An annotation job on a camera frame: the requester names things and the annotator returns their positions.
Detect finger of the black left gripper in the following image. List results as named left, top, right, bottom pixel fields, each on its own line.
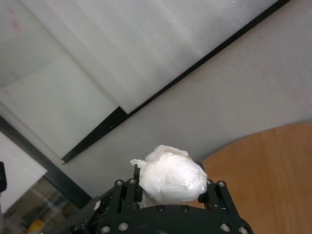
left=0, top=162, right=6, bottom=193

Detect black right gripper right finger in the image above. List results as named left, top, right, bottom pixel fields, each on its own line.
left=197, top=161, right=239, bottom=217

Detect black wall rail strip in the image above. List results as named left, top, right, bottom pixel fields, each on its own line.
left=60, top=0, right=292, bottom=166

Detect dark partition frame post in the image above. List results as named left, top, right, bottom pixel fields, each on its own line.
left=0, top=114, right=95, bottom=211

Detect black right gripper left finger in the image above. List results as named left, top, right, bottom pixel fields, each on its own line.
left=114, top=164, right=144, bottom=215

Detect white sandbag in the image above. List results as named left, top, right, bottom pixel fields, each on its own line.
left=129, top=144, right=208, bottom=208

